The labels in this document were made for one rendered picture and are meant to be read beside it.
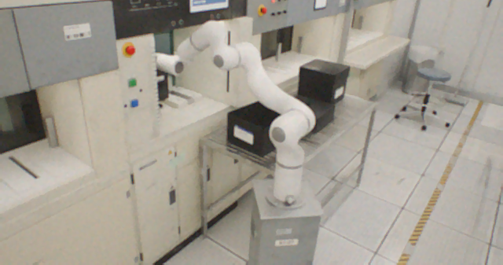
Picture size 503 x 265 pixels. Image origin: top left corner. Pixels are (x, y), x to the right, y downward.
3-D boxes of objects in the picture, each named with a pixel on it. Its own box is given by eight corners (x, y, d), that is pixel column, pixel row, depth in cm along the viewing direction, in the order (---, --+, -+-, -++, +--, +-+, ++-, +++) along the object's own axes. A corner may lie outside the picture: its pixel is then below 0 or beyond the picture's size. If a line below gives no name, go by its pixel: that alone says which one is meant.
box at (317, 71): (329, 108, 261) (335, 75, 250) (295, 98, 275) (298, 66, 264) (345, 97, 282) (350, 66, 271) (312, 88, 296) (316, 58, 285)
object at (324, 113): (315, 134, 224) (317, 115, 218) (274, 120, 238) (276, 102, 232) (335, 119, 245) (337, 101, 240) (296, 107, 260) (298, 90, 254)
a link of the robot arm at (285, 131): (308, 160, 160) (315, 111, 150) (286, 179, 147) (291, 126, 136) (285, 151, 167) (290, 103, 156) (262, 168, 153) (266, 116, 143)
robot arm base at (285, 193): (311, 208, 160) (317, 173, 152) (269, 210, 158) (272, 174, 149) (300, 182, 177) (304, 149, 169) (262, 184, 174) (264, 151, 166)
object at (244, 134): (225, 139, 212) (225, 112, 205) (256, 125, 231) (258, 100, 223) (261, 158, 196) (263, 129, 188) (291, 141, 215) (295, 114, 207)
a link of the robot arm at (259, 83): (288, 148, 150) (307, 134, 162) (306, 132, 143) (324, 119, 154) (214, 59, 159) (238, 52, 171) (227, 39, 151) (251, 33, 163)
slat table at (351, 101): (275, 285, 214) (288, 178, 180) (200, 237, 245) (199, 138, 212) (360, 185, 309) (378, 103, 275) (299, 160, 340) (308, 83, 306)
